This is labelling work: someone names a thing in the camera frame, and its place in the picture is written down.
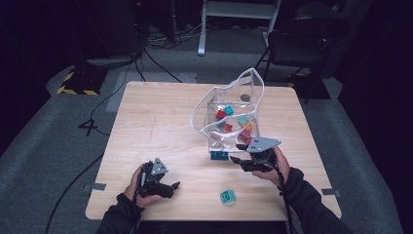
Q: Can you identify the teal studded toy block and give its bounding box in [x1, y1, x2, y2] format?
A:
[219, 189, 238, 206]

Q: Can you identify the thin black floor cable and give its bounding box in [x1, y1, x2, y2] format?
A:
[89, 62, 132, 137]

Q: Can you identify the black yellow striped base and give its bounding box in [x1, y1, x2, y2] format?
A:
[56, 66, 109, 97]

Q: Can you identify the dark equipment stand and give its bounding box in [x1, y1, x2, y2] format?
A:
[74, 0, 147, 69]

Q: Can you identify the dark base with yellow mark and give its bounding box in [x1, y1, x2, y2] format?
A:
[287, 71, 331, 100]

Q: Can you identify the black chair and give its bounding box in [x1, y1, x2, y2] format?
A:
[253, 14, 353, 86]

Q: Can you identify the hand-held gripper cable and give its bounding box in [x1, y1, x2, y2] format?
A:
[272, 162, 295, 234]
[131, 171, 146, 234]

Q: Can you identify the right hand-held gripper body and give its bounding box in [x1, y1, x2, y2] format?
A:
[242, 136, 282, 173]

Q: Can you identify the bundle of floor cables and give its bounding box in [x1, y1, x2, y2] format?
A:
[144, 16, 208, 50]

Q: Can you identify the right hand-held gripper cable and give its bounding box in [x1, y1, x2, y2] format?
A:
[272, 162, 295, 234]

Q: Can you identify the person's left hand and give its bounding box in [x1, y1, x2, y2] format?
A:
[124, 164, 164, 209]

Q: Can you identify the white desk frame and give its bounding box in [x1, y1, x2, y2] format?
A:
[197, 0, 282, 57]

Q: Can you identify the thick black floor cable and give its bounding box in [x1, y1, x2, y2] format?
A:
[44, 153, 105, 234]

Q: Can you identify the grey tape strip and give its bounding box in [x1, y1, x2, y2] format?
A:
[83, 182, 107, 193]
[320, 187, 343, 198]

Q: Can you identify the person's right hand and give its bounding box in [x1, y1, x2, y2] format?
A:
[252, 145, 291, 188]

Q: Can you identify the clear plastic bag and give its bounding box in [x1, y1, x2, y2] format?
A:
[189, 67, 266, 154]

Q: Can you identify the left hand-held gripper cable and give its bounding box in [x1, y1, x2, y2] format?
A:
[131, 171, 146, 234]

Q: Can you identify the long dark blue toy block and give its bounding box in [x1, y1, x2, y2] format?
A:
[209, 150, 230, 161]

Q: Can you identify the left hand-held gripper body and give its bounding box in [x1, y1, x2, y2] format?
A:
[137, 157, 169, 198]

